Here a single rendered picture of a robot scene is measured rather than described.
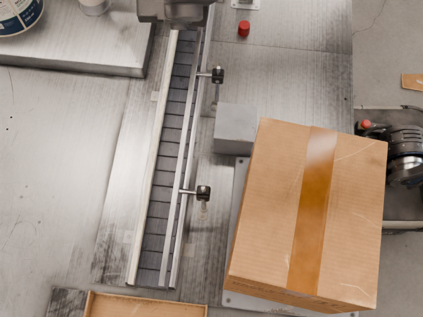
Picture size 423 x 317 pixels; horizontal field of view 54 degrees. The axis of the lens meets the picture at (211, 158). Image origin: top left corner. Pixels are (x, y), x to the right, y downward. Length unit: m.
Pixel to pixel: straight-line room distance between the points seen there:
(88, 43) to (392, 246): 1.49
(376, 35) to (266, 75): 1.37
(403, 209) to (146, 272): 1.15
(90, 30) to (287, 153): 0.71
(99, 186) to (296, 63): 0.64
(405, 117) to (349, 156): 1.19
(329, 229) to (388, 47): 1.82
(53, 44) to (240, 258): 0.81
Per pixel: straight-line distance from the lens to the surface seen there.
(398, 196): 1.81
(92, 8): 1.27
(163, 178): 1.00
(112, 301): 1.01
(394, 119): 1.95
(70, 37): 1.25
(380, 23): 2.56
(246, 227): 0.72
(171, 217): 0.88
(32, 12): 1.29
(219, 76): 1.01
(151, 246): 0.96
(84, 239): 1.05
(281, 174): 0.75
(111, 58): 1.18
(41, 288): 1.06
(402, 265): 2.02
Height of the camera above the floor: 1.82
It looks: 68 degrees down
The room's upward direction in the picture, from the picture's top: 1 degrees clockwise
